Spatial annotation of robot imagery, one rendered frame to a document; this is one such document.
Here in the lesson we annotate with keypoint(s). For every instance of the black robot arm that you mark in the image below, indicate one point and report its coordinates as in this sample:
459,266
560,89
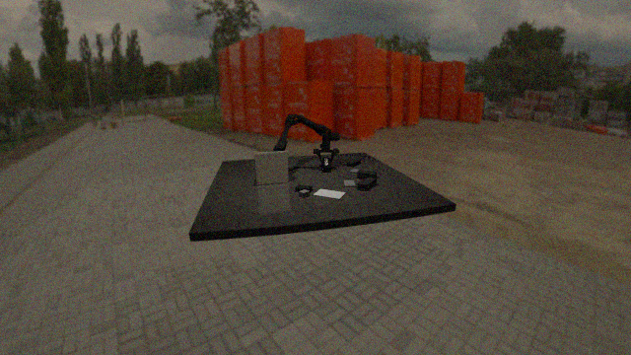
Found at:
319,129

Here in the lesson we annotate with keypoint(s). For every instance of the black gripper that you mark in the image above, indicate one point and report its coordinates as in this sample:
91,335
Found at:
326,148

